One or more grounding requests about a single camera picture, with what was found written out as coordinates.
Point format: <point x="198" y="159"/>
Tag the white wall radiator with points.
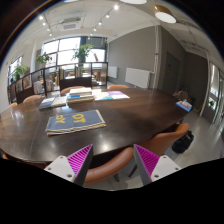
<point x="137" y="77"/>

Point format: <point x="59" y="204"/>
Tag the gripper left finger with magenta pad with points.
<point x="73" y="167"/>

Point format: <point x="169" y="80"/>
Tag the white pendant lamp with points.
<point x="163" y="14"/>

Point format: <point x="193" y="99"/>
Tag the potted plant on shelf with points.
<point x="82" y="52"/>

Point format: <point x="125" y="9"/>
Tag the folded blue towel yellow letters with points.
<point x="74" y="122"/>

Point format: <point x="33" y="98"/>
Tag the open book on table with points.
<point x="53" y="102"/>

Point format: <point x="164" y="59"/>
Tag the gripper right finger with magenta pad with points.
<point x="151" y="166"/>

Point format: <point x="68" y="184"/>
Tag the dark wooden shelf unit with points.
<point x="56" y="78"/>

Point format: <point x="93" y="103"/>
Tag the blue book at table edge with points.
<point x="184" y="105"/>

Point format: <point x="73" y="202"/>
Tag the right orange leather chair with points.
<point x="162" y="141"/>

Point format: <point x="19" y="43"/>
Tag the near orange leather chair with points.
<point x="110" y="168"/>

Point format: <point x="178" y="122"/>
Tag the black bag on floor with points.
<point x="182" y="144"/>

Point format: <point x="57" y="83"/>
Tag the stack of books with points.
<point x="81" y="94"/>

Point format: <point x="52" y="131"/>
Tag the far orange chair right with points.
<point x="112" y="87"/>

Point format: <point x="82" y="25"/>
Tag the orange leather chair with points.
<point x="110" y="168"/>
<point x="162" y="141"/>

